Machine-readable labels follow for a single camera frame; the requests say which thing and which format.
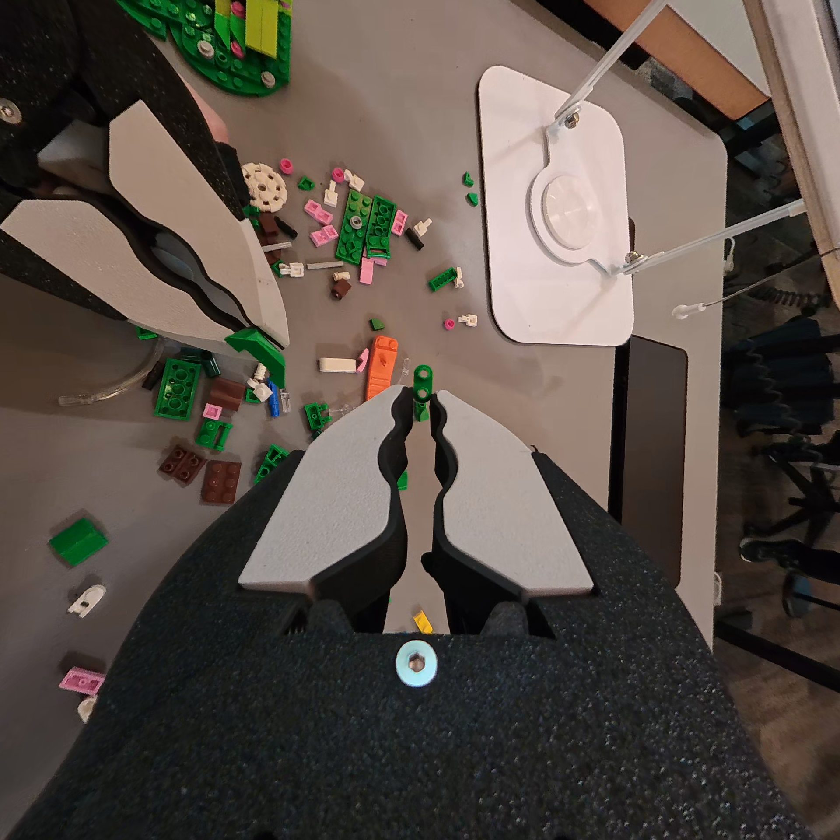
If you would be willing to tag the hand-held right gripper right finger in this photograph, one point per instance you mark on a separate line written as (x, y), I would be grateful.
(512, 512)

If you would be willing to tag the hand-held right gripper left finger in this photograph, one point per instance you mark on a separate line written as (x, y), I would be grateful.
(321, 512)

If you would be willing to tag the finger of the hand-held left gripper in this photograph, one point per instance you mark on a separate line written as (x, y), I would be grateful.
(79, 243)
(170, 184)

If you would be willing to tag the small green holed lego plate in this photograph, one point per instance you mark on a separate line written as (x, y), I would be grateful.
(423, 375)

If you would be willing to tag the white round lego plate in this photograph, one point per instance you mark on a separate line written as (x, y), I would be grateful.
(264, 187)

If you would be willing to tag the brown lego plate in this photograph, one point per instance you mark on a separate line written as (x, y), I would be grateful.
(221, 482)
(182, 464)

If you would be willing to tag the round green lego model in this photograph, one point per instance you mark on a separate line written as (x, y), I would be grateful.
(216, 59)

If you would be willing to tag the blue lego bar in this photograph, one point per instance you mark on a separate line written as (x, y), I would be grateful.
(274, 397)

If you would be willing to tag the yellow lego piece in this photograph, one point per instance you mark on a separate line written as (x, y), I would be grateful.
(423, 622)

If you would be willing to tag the white lego beam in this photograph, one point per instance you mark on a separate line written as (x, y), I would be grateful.
(338, 365)

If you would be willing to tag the brown curved lego slope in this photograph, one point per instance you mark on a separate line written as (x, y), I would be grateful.
(228, 394)

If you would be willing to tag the long green lego plate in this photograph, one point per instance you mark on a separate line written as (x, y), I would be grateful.
(382, 226)
(354, 229)

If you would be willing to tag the narrow green lego plate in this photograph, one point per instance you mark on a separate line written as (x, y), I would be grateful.
(443, 279)

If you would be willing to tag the white lego clip piece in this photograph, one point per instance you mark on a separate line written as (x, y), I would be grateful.
(85, 600)

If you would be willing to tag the pink lego plate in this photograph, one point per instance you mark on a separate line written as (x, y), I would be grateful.
(82, 681)

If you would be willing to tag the person's left hand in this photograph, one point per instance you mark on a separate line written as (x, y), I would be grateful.
(210, 117)

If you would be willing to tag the transparent curved plastic piece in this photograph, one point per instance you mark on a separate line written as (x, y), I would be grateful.
(111, 387)

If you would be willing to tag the black rectangular desk panel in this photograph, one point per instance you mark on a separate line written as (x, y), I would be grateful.
(656, 459)

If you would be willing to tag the orange brick separator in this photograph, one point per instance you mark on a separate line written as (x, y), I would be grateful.
(382, 367)

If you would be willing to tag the scattered green and brown bricks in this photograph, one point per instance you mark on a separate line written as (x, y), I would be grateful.
(323, 236)

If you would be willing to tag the wooden book stand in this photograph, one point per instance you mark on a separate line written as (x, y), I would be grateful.
(558, 295)

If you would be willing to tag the black office chair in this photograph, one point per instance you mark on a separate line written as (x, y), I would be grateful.
(800, 485)

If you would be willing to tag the green open lego frame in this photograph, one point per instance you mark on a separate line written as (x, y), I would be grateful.
(213, 434)

